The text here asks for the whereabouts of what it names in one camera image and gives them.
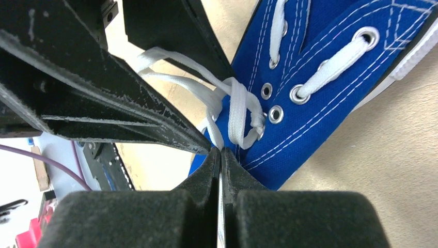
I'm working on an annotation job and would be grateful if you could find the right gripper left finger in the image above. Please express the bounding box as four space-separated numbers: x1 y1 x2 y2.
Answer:
38 148 221 247

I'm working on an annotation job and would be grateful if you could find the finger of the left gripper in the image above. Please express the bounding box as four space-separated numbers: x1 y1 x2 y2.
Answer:
122 0 235 80
1 1 211 154

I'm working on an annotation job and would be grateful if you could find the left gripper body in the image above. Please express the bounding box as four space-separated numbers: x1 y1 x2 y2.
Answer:
0 0 119 140

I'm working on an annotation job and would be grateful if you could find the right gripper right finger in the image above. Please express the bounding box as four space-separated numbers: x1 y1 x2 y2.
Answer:
221 148 390 247

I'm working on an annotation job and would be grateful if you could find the white shoelace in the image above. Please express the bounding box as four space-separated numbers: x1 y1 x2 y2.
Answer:
135 0 372 151

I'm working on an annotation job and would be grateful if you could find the blue canvas sneaker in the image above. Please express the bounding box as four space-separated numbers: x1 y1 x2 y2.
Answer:
202 1 437 190

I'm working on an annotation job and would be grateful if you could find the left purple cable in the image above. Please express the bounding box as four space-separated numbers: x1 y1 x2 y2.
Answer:
0 140 93 192

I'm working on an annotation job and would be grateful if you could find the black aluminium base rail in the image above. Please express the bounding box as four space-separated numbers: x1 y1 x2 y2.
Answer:
79 142 135 191

